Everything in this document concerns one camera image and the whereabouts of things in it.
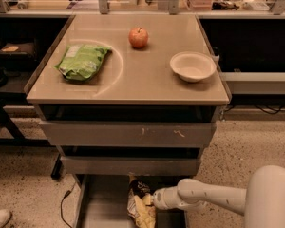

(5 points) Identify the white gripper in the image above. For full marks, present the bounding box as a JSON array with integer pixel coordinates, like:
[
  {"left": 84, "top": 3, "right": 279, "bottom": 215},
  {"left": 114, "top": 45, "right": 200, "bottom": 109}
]
[{"left": 142, "top": 186, "right": 206, "bottom": 211}]

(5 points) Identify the brown chip bag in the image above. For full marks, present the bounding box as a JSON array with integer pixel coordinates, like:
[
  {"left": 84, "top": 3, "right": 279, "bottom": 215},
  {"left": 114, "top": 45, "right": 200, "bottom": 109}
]
[{"left": 127, "top": 176, "right": 156, "bottom": 228}]

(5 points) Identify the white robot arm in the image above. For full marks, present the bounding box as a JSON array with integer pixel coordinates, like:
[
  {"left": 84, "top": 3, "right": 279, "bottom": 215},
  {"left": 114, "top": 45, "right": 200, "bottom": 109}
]
[{"left": 151, "top": 165, "right": 285, "bottom": 228}]

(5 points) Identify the open bottom drawer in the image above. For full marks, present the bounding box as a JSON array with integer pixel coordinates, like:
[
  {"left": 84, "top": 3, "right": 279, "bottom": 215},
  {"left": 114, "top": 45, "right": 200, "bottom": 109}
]
[{"left": 73, "top": 175, "right": 189, "bottom": 228}]

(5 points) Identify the middle grey drawer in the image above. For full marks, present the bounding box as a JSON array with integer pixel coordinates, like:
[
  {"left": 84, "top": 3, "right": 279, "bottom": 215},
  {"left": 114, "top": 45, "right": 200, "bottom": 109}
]
[{"left": 61, "top": 156, "right": 200, "bottom": 176}]

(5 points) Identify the grey drawer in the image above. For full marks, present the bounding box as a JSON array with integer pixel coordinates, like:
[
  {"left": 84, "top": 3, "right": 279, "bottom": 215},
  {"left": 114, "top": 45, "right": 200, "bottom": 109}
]
[
  {"left": 61, "top": 156, "right": 200, "bottom": 176},
  {"left": 40, "top": 121, "right": 216, "bottom": 148}
]

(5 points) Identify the grey drawer cabinet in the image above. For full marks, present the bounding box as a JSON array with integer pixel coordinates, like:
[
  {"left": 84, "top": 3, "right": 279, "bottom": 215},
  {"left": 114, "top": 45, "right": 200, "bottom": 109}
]
[{"left": 23, "top": 13, "right": 232, "bottom": 228}]

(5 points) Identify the top grey drawer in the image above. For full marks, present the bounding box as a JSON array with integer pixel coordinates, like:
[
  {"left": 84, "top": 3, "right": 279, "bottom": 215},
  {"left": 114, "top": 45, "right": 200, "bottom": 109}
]
[{"left": 40, "top": 121, "right": 216, "bottom": 148}]

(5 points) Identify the green chip bag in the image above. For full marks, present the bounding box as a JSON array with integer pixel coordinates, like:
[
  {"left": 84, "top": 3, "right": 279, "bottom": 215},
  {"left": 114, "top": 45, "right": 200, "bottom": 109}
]
[{"left": 55, "top": 44, "right": 111, "bottom": 82}]

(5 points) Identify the dark bag on shelf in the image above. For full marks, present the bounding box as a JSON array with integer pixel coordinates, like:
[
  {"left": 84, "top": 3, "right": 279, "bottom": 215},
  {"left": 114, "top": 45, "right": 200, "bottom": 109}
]
[{"left": 0, "top": 42, "right": 36, "bottom": 59}]

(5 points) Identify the white bowl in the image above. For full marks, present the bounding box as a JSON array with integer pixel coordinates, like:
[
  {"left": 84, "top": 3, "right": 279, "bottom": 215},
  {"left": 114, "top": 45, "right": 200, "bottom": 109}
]
[{"left": 170, "top": 51, "right": 217, "bottom": 83}]

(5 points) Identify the white shoe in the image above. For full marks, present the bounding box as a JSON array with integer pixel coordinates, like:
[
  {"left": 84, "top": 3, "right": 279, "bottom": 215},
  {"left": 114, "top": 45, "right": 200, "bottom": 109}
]
[{"left": 0, "top": 209, "right": 11, "bottom": 228}]

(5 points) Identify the red apple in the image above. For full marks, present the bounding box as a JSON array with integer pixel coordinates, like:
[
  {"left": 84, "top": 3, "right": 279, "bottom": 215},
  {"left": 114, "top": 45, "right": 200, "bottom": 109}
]
[{"left": 128, "top": 28, "right": 148, "bottom": 48}]

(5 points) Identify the black floor cable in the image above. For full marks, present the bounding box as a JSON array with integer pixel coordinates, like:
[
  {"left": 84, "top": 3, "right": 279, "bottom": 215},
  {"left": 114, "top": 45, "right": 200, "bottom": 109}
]
[{"left": 59, "top": 180, "right": 78, "bottom": 228}]

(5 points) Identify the black table leg frame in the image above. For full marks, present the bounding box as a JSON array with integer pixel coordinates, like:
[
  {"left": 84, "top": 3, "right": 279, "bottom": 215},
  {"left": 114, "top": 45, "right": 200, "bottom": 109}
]
[{"left": 0, "top": 95, "right": 64, "bottom": 180}]

